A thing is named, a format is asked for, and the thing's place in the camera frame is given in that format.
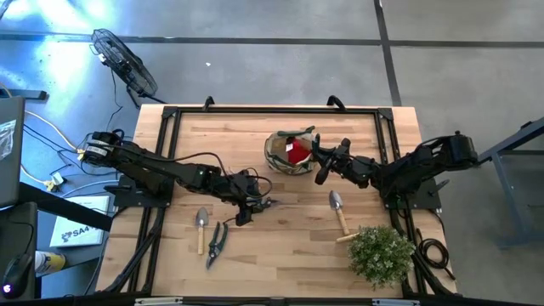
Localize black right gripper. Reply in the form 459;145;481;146
311;133;377;189

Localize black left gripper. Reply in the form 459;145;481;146
231;190;274;228

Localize beige green-trimmed gardening bag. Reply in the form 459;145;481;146
263;125;320;177

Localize wooden-handled metal trowel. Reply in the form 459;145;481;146
328;190;352;237
195;207;210;256

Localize clear plastic bag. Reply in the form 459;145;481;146
0;118;17;162

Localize artificial green plant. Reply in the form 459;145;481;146
347;224;417;291

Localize white printed box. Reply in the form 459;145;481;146
48;195;111;249

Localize black floor fan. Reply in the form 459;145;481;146
88;27;169;107

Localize black metal beam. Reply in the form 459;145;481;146
16;181;115;233

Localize blue-grey metal stand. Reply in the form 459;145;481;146
478;116;544;250

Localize yellow white spray can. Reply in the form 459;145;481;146
34;250;67;275

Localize black operator desk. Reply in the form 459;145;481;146
0;201;40;302

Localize dark grey computer case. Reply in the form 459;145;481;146
0;95;26;209

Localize black computer mouse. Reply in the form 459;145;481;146
1;253;34;299

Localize green shears with black strap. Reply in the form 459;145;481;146
206;216;240;270

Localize black aluminium table frame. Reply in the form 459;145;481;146
95;105;458;298

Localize black cable coil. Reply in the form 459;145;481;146
415;228;451;281

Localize silver aluminium bracket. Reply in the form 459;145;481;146
371;298;422;306
133;297;184;306

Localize black fan cord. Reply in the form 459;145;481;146
104;70;125;132

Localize yellow power cord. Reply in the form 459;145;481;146
20;109;80;150

